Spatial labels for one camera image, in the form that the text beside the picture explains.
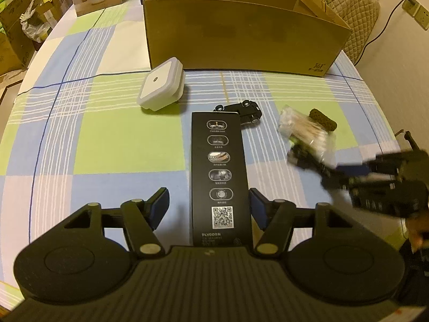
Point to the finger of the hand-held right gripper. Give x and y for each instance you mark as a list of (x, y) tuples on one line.
[(352, 168), (337, 181)]

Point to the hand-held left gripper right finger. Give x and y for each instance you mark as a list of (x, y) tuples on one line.
[(258, 208)]

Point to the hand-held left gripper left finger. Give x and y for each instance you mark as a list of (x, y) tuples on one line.
[(159, 205)]

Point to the small black green item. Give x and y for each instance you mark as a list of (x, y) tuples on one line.
[(303, 156)]

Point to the bag of cotton swabs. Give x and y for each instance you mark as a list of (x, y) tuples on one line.
[(305, 130)]

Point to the long black product box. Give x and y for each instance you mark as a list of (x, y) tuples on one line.
[(219, 161)]

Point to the black toy car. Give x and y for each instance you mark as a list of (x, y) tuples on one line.
[(244, 109)]

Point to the white square night light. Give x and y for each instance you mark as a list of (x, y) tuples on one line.
[(157, 80)]

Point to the brown cardboard box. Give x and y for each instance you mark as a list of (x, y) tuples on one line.
[(234, 37)]

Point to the person's right hand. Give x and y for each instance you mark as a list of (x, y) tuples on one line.
[(417, 231)]

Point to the checked tablecloth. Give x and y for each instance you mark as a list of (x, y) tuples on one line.
[(100, 134)]

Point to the chair with quilted cover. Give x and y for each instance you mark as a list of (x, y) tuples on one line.
[(355, 13)]

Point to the brown open shoe box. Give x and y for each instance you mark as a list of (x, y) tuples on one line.
[(13, 75)]

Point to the clear plastic bag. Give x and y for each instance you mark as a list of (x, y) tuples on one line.
[(37, 23)]

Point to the large brown carton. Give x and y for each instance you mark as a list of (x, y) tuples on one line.
[(13, 40)]

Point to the small carton with yellow label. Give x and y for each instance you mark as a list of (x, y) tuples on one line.
[(50, 6)]

